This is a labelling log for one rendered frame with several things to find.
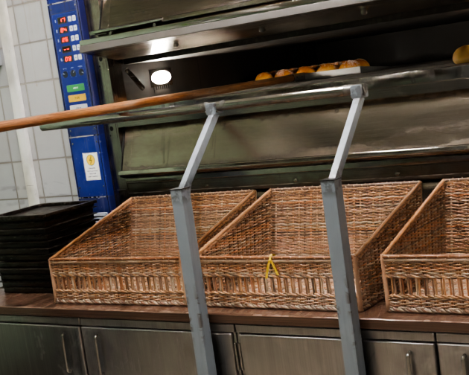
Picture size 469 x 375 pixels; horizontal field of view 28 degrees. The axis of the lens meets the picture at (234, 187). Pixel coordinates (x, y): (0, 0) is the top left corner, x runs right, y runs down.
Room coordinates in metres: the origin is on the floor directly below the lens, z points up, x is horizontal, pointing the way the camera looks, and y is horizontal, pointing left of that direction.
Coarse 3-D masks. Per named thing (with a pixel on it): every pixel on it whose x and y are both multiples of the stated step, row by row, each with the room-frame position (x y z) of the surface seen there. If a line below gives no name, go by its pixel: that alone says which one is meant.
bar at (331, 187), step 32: (256, 96) 2.69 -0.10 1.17; (288, 96) 2.62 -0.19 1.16; (320, 96) 2.56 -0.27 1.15; (352, 96) 2.50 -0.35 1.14; (64, 128) 3.13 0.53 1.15; (352, 128) 2.43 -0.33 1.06; (192, 160) 2.66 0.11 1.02; (192, 224) 2.60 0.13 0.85; (192, 256) 2.58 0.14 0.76; (192, 288) 2.58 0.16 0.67; (352, 288) 2.32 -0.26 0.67; (192, 320) 2.59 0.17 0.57; (352, 320) 2.30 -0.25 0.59; (352, 352) 2.31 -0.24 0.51
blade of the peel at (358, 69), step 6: (360, 66) 3.82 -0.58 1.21; (366, 66) 3.87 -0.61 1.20; (372, 66) 3.91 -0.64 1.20; (378, 66) 3.96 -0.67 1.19; (384, 66) 4.01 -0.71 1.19; (390, 66) 4.06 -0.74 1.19; (396, 66) 4.11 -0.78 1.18; (318, 72) 3.92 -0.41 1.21; (324, 72) 3.91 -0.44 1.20; (330, 72) 3.89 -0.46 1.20; (336, 72) 3.88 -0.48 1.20; (342, 72) 3.86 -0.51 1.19; (348, 72) 3.85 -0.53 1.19; (354, 72) 3.83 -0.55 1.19; (360, 72) 3.81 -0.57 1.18; (306, 78) 3.96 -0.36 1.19; (312, 78) 3.94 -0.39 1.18; (318, 78) 3.93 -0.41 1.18
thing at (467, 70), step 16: (464, 64) 2.75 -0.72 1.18; (336, 80) 2.98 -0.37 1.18; (352, 80) 2.92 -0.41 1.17; (368, 80) 2.89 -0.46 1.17; (384, 80) 2.86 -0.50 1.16; (400, 80) 2.83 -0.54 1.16; (416, 80) 2.80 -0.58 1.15; (432, 80) 2.77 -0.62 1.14; (224, 96) 3.20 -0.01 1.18; (240, 96) 3.16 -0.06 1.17
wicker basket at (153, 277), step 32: (224, 192) 3.19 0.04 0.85; (256, 192) 3.12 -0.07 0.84; (96, 224) 3.24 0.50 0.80; (128, 224) 3.38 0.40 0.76; (160, 224) 3.33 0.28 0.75; (224, 224) 2.94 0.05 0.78; (64, 256) 3.09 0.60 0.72; (96, 256) 3.22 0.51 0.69; (128, 256) 3.36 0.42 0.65; (160, 256) 3.30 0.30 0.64; (64, 288) 3.02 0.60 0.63; (96, 288) 2.94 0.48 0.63; (128, 288) 2.86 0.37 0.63; (160, 288) 2.79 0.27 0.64
